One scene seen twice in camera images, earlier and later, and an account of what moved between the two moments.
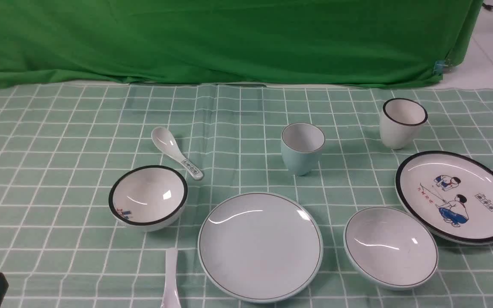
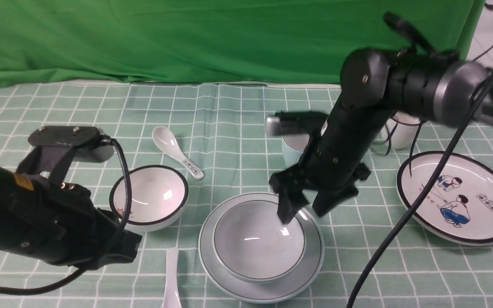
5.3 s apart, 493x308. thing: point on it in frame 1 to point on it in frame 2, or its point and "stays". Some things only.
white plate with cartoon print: (463, 199) stays
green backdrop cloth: (365, 44) stays
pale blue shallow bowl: (388, 249) to (251, 244)
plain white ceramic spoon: (170, 298) stays
